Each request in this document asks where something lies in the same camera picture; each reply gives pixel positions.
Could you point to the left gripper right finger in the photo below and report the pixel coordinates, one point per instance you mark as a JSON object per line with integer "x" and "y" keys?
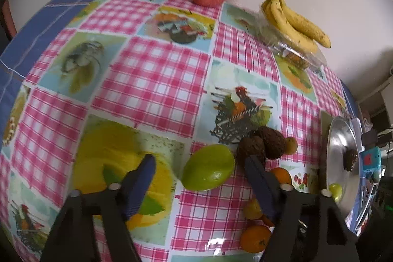
{"x": 307, "y": 227}

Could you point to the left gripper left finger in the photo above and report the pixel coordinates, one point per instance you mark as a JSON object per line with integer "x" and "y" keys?
{"x": 72, "y": 236}

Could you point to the green apple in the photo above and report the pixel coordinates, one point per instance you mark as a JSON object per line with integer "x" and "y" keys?
{"x": 208, "y": 168}
{"x": 336, "y": 190}

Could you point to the orange tangerine bottom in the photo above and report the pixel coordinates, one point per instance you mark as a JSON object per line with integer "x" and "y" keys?
{"x": 255, "y": 238}

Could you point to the orange tangerine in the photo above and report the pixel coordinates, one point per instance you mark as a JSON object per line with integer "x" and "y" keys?
{"x": 255, "y": 238}
{"x": 282, "y": 175}

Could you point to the orange tangerine top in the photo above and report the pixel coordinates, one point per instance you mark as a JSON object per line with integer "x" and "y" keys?
{"x": 282, "y": 175}

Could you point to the small yellow-green fruit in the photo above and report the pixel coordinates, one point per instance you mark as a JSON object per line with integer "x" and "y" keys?
{"x": 252, "y": 210}

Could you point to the small olive kiwi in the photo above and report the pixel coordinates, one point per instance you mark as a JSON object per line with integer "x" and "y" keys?
{"x": 290, "y": 145}

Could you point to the large dark brown avocado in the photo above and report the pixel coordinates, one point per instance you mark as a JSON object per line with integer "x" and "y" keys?
{"x": 349, "y": 159}

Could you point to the dark wrinkled fruit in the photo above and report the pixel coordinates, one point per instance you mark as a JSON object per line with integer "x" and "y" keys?
{"x": 273, "y": 140}

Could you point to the round dark brown fruit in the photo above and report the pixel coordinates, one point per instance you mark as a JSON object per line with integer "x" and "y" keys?
{"x": 250, "y": 146}

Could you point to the teal toy box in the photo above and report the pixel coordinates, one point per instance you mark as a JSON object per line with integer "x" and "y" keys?
{"x": 371, "y": 164}

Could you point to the large steel plate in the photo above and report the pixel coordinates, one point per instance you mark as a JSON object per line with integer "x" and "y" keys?
{"x": 342, "y": 169}

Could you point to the clear plastic fruit tray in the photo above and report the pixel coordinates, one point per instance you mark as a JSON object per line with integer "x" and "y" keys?
{"x": 275, "y": 41}

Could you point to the checkered fruit-print tablecloth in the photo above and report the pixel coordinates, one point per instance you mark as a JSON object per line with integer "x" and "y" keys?
{"x": 88, "y": 87}

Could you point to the upper yellow banana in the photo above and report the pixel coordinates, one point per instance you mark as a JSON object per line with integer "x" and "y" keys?
{"x": 304, "y": 26}

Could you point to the yellow banana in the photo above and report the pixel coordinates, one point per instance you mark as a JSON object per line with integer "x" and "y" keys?
{"x": 275, "y": 15}
{"x": 304, "y": 26}

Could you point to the lower yellow banana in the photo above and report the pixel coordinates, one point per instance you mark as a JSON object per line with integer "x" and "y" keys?
{"x": 275, "y": 15}

